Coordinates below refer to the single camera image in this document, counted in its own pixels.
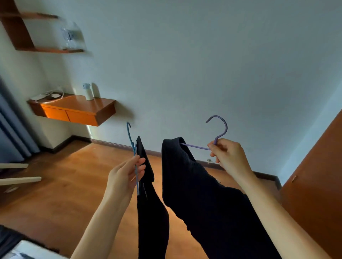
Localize person's right forearm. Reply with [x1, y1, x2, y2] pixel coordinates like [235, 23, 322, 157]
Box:
[235, 171, 332, 259]

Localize white bedding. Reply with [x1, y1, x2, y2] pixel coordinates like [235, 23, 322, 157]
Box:
[1, 240, 68, 259]

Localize floating wooden drawer desk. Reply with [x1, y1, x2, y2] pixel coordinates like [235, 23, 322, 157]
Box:
[27, 93, 116, 127]

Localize narrow black garment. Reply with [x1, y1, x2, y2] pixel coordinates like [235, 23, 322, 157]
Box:
[135, 136, 170, 259]

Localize person's right hand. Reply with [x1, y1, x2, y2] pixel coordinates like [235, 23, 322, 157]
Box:
[208, 138, 254, 185]

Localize black cloth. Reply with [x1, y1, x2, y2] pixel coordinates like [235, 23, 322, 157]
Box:
[0, 225, 60, 257]

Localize white bottle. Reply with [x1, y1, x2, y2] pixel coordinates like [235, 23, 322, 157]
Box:
[82, 83, 95, 101]

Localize blue-grey curtain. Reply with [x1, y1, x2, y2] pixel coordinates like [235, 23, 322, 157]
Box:
[0, 77, 41, 164]

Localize brown wooden door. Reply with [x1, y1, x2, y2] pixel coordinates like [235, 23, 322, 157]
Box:
[279, 109, 342, 259]

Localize blue clothes hanger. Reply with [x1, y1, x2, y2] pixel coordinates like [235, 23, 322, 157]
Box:
[126, 122, 140, 196]

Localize purple clothes hanger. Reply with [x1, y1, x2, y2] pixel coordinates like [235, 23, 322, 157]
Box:
[179, 115, 228, 151]

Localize person's left hand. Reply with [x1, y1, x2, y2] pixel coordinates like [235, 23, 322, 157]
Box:
[105, 155, 146, 204]

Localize wooden wall shelf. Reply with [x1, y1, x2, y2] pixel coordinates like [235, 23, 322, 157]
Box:
[0, 0, 86, 54]

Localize wide black garment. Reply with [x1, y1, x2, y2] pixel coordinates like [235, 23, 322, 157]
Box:
[161, 137, 283, 259]

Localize person's left forearm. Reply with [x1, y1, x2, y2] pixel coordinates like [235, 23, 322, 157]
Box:
[71, 187, 134, 259]

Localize clear plastic bag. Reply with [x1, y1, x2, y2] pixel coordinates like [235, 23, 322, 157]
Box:
[60, 21, 86, 52]

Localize white charger with cable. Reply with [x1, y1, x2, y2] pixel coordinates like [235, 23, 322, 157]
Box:
[30, 88, 65, 104]

